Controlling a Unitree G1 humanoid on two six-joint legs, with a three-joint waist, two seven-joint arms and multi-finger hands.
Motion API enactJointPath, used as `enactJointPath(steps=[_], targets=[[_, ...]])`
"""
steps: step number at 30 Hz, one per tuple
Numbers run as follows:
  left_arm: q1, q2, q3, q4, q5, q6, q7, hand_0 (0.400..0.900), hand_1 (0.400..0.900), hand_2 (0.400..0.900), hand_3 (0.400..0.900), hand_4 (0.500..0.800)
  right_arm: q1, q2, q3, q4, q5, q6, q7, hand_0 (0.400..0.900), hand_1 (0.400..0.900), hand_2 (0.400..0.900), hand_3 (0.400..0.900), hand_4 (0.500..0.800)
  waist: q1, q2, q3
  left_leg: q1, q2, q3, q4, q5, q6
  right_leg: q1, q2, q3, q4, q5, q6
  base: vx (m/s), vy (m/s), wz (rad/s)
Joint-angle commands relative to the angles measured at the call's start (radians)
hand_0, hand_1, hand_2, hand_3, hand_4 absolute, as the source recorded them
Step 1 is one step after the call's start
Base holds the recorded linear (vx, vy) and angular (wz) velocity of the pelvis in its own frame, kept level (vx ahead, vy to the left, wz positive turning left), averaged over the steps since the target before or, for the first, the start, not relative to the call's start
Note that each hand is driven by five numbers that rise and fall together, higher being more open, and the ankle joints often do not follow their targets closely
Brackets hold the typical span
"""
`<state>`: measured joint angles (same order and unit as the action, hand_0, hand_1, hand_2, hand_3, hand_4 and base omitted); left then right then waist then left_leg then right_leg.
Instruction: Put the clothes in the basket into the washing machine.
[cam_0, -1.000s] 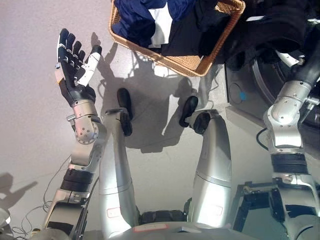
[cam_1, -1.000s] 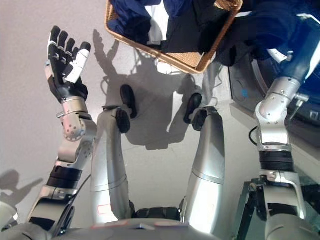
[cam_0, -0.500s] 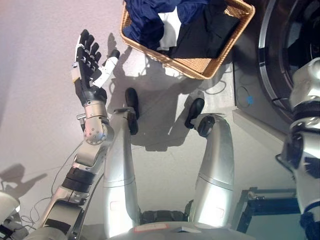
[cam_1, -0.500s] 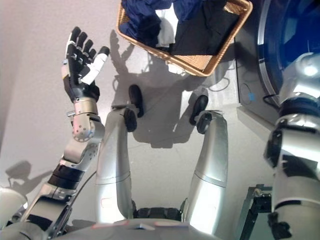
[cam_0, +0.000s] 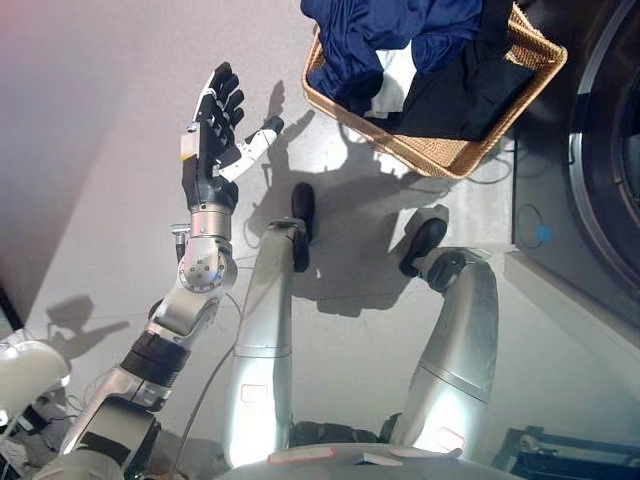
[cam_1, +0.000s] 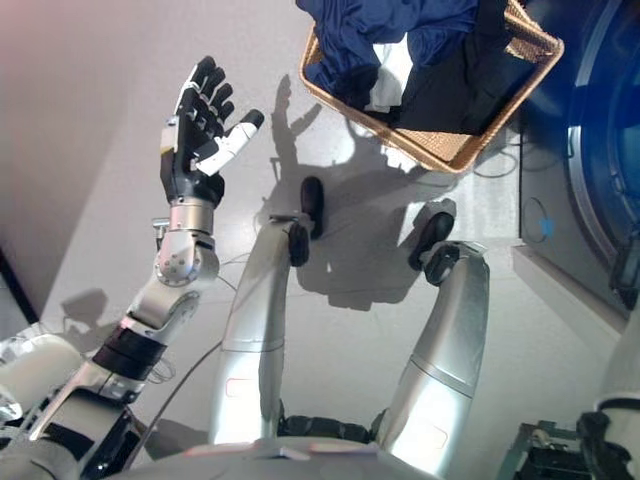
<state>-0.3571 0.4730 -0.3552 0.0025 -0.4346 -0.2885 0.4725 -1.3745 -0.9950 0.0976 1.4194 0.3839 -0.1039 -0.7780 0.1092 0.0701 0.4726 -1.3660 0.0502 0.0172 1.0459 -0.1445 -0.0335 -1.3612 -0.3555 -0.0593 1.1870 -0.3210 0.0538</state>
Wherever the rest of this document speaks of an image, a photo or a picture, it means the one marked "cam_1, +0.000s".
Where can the silver right robot leg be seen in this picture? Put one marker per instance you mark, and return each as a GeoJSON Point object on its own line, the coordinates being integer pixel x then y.
{"type": "Point", "coordinates": [445, 350]}

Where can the navy blue garment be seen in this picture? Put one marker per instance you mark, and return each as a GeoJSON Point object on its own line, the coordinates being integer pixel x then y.
{"type": "Point", "coordinates": [365, 35]}

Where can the grey robot torso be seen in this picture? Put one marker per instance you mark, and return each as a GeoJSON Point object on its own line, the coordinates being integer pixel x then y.
{"type": "Point", "coordinates": [300, 460]}

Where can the black right robot foot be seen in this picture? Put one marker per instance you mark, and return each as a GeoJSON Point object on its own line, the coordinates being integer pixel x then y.
{"type": "Point", "coordinates": [435, 235]}

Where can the black robot foot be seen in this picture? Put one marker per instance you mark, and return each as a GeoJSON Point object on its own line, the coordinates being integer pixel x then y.
{"type": "Point", "coordinates": [435, 235]}
{"type": "Point", "coordinates": [312, 200]}

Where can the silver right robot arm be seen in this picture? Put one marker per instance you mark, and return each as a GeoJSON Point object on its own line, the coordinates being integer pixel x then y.
{"type": "Point", "coordinates": [620, 400]}

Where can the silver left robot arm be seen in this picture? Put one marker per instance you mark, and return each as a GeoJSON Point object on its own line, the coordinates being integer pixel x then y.
{"type": "Point", "coordinates": [170, 260]}

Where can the white garment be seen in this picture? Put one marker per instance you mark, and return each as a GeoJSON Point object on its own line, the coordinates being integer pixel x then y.
{"type": "Point", "coordinates": [390, 85]}

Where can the black left robot foot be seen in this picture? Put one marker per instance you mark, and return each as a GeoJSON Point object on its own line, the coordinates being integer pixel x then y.
{"type": "Point", "coordinates": [312, 200]}

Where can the dark grey washing machine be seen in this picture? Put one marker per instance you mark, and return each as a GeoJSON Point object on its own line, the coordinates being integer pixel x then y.
{"type": "Point", "coordinates": [600, 150]}

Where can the silver left robot leg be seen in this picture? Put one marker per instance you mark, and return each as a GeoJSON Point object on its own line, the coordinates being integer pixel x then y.
{"type": "Point", "coordinates": [255, 325]}

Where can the woven tan laundry basket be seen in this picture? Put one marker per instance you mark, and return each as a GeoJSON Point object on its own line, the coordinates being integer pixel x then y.
{"type": "Point", "coordinates": [440, 145]}

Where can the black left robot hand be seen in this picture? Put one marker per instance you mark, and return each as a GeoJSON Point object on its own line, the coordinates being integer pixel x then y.
{"type": "Point", "coordinates": [192, 145]}

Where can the black garment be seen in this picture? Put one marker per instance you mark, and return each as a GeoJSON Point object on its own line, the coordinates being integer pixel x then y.
{"type": "Point", "coordinates": [460, 95]}

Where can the silver robot leg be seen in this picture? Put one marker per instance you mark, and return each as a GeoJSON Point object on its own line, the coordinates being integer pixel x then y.
{"type": "Point", "coordinates": [445, 350]}
{"type": "Point", "coordinates": [255, 325]}

